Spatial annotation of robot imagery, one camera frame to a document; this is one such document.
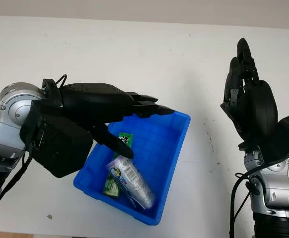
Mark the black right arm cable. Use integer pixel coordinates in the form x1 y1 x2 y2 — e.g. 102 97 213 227
228 171 269 238

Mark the silver purple bag roll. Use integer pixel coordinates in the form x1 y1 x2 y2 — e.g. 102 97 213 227
106 155 156 210

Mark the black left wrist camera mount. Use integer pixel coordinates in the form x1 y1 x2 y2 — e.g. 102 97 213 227
19 100 94 179

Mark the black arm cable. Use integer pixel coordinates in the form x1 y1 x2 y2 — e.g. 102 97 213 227
228 171 269 238
0 148 35 238

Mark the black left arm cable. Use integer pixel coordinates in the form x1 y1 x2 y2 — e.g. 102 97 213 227
0 148 35 238

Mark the green toothpaste box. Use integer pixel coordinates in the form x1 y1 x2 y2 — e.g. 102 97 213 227
102 132 135 198

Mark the blue plastic tray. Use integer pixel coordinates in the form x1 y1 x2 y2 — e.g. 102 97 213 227
72 110 192 219

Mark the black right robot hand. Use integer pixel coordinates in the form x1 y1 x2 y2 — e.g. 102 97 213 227
220 38 279 147

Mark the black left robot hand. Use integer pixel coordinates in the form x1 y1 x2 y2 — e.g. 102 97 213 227
57 82 176 160

